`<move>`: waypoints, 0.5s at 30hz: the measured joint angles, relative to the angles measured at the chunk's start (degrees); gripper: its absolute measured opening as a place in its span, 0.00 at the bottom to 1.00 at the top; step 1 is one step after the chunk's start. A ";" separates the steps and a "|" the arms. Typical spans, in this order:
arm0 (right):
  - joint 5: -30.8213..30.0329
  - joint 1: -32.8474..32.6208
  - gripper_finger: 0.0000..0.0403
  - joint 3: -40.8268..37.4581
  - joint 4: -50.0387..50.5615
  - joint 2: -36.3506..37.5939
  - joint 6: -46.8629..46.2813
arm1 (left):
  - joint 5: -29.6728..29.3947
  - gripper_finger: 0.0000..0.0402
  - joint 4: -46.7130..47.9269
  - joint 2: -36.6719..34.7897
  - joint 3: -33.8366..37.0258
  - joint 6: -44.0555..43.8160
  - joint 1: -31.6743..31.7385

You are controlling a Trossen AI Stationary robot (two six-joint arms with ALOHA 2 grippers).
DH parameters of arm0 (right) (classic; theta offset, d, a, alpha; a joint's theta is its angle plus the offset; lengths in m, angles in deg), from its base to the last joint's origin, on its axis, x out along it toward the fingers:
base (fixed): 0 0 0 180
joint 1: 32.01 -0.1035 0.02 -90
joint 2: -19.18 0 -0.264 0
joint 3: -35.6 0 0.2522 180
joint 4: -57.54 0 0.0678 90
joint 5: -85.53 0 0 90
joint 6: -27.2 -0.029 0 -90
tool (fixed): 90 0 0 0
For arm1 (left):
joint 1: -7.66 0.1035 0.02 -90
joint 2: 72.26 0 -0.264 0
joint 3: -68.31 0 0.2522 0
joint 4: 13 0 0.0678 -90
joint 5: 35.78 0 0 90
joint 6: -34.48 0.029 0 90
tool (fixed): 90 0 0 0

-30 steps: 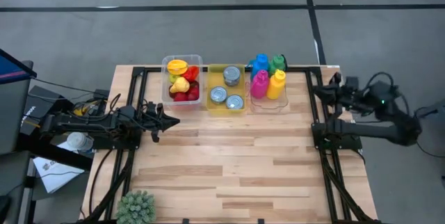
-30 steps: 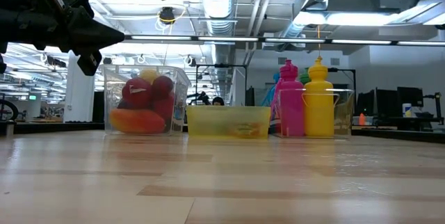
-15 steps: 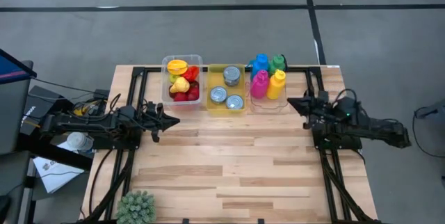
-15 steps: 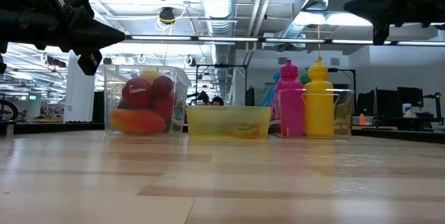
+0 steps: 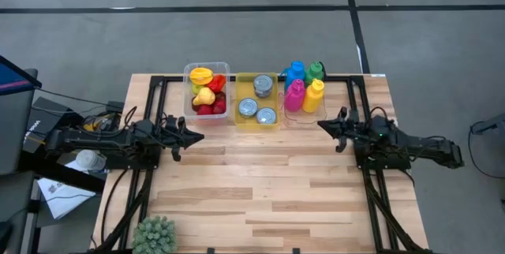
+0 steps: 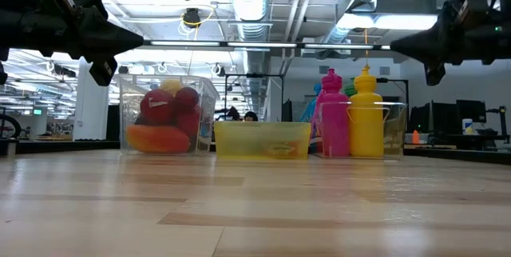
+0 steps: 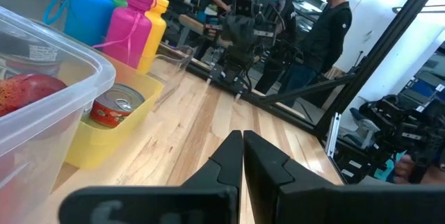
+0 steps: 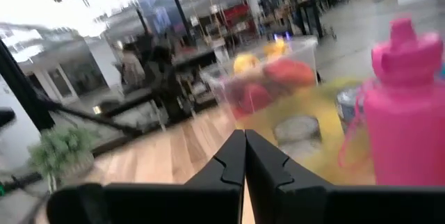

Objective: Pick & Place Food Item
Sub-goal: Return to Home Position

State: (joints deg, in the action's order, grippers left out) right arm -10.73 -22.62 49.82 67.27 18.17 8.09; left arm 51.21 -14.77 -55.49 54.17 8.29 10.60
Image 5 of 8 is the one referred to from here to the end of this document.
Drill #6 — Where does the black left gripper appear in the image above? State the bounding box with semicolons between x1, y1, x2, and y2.
157;114;205;162

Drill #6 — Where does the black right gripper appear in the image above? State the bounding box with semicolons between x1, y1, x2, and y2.
316;106;362;154

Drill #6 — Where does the yellow squeeze bottle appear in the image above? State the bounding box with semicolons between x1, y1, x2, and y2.
301;78;326;114

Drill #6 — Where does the yellow pear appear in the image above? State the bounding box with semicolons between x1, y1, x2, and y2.
192;87;217;106

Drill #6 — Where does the pink squeeze bottle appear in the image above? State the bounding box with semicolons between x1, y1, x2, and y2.
282;79;307;114

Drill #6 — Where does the green squeeze bottle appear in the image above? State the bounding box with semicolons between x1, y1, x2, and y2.
305;61;326;85

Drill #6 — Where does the red orange mango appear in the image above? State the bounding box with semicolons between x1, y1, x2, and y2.
208;73;227;94

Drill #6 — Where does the blue-labelled tin can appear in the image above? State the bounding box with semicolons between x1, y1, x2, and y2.
238;97;260;119

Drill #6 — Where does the yellow starfruit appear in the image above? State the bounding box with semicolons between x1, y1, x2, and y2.
189;67;215;86

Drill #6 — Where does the silver tin can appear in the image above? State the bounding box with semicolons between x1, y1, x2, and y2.
256;106;279;125

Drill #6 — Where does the blue squeeze bottle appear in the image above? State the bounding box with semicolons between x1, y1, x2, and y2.
281;60;307;89

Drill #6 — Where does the green-labelled tin can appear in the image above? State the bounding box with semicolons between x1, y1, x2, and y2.
252;73;275;99

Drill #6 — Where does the clear plastic bin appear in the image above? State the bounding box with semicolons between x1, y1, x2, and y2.
280;65;327;129
181;61;231;126

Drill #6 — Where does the yellow plastic bin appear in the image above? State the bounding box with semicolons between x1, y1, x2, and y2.
234;73;282;131

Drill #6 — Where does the green succulent plant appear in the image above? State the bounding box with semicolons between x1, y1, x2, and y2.
131;216;178;254

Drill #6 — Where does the black support beam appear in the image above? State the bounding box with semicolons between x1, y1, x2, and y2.
17;151;106;194

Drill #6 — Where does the white paper sheet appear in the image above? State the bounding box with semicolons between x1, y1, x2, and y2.
37;161;98;220

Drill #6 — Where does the grey cabinet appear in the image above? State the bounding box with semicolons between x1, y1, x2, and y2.
0;68;40;176

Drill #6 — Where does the dark blue monitor screen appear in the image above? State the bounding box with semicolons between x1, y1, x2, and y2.
0;54;43;97

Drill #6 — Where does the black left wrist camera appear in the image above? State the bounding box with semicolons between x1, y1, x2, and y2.
133;118;158;137

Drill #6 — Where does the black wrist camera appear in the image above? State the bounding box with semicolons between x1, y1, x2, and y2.
370;114;391;133
133;118;158;137

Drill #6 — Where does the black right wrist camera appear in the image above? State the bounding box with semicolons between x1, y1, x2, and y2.
370;114;391;133

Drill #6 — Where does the black aluminium table frame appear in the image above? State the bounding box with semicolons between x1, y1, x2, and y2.
90;73;431;254

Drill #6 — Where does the black power cable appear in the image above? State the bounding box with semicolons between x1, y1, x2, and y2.
100;169;129;247

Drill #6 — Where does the black floor cable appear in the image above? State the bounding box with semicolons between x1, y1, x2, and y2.
467;119;505;181

